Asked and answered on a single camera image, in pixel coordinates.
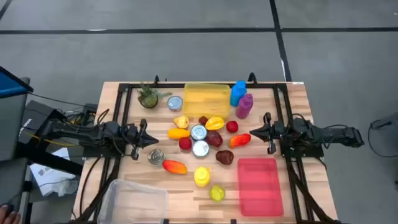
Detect green toy apple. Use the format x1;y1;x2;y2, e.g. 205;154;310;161
208;184;226;203

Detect thin black cable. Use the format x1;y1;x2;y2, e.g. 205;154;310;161
27;91;99;110

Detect red toy apple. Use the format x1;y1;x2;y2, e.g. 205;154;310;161
225;120;239;134
178;137;193;151

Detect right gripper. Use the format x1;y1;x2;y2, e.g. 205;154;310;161
249;111;285;156

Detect grey furniture panel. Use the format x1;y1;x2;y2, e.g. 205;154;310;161
0;77;32;224

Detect yellow cable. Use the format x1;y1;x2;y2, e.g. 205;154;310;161
21;129;78;147

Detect thick black cable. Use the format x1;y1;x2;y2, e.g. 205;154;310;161
79;157;103;218

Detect dark red textured fruit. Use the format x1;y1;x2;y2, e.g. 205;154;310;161
205;130;224;148

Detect yellow translucent plastic bin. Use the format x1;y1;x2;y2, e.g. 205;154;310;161
182;83;231;119

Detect black floor cable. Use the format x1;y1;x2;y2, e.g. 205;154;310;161
368;119;398;159

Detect grey stand leg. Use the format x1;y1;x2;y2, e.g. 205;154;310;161
369;111;398;131

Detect black metal table frame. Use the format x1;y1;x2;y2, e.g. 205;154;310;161
74;81;341;224

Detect person's hand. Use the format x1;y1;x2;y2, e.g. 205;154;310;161
0;204;22;224

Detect clear plastic bin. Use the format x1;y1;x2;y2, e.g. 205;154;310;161
97;179;170;224

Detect potted succulent plant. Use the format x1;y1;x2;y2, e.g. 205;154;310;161
136;82;173;110

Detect purple plastic bottle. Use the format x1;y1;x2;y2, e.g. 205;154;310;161
235;93;254;120

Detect silver tin can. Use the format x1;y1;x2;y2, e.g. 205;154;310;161
167;95;183;112
147;148;165;166
192;140;210;158
190;124;208;141

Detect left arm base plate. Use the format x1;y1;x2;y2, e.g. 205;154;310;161
82;144;127;159

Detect black case with white lettering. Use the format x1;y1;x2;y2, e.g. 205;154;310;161
18;100;58;146

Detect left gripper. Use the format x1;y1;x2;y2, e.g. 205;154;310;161
125;118;160;161

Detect monitor with blue screen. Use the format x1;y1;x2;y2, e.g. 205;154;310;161
0;65;34;99

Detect dark maroon toy fruit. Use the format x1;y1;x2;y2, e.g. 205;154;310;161
215;149;234;166

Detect clear plastic cup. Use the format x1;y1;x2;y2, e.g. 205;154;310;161
52;179;79;197

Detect white paper sheets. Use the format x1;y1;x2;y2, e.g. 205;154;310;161
29;147;78;197

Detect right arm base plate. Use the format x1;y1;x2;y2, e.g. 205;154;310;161
279;141;325;159

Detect yellow plastic bottle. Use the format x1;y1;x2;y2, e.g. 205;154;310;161
193;166;211;188

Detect pink translucent plastic bin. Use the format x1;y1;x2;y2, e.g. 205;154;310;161
237;157;285;218

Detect yellow toy pear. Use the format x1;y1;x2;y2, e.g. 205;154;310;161
173;115;190;130

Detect blue plastic bottle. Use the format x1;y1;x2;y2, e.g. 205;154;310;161
229;80;248;108

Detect black stand beam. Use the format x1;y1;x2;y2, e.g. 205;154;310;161
15;141;84;175

